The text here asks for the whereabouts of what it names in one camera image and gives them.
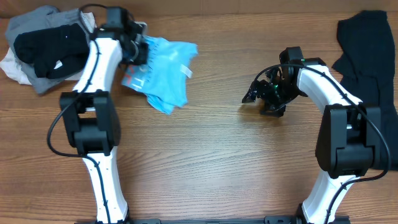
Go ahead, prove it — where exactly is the light blue t-shirt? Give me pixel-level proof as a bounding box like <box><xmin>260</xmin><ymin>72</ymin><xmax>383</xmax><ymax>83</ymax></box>
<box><xmin>121</xmin><ymin>36</ymin><xmax>198</xmax><ymax>115</ymax></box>

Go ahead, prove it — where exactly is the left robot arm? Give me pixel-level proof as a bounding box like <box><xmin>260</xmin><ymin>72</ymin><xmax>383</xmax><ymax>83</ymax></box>
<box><xmin>54</xmin><ymin>6</ymin><xmax>149</xmax><ymax>223</ymax></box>

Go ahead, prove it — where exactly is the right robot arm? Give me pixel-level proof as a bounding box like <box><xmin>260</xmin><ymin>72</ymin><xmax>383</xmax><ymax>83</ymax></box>
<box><xmin>242</xmin><ymin>47</ymin><xmax>391</xmax><ymax>224</ymax></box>

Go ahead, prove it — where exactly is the black garment at right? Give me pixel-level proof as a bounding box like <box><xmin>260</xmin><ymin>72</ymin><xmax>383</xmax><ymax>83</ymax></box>
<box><xmin>332</xmin><ymin>11</ymin><xmax>397</xmax><ymax>171</ymax></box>

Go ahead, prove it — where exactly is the grey folded garment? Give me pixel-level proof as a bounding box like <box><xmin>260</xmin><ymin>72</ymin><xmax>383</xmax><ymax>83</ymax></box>
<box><xmin>5</xmin><ymin>6</ymin><xmax>90</xmax><ymax>95</ymax></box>

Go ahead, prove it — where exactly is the white folded garment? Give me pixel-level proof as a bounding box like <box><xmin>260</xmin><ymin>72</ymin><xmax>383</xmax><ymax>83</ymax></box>
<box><xmin>1</xmin><ymin>12</ymin><xmax>96</xmax><ymax>85</ymax></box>

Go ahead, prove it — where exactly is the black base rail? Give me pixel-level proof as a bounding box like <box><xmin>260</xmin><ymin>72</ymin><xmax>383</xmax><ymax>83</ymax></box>
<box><xmin>74</xmin><ymin>215</ymin><xmax>351</xmax><ymax>224</ymax></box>

